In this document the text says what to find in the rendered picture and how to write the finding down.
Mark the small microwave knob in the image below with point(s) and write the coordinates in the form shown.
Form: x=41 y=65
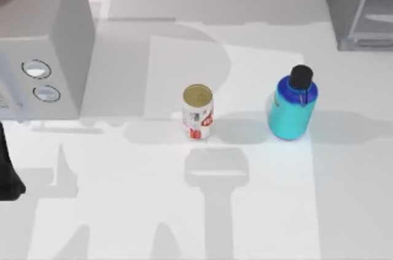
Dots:
x=46 y=93

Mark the large microwave knob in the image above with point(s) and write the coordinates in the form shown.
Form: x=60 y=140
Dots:
x=36 y=69

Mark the red and white can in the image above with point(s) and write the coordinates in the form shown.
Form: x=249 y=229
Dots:
x=198 y=115

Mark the pale microwave oven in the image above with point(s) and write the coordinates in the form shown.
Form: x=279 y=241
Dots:
x=58 y=26

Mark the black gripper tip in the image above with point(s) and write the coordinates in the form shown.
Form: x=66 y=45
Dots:
x=7 y=174

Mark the turquoise bottle with black cap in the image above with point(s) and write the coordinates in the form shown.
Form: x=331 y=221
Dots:
x=290 y=112

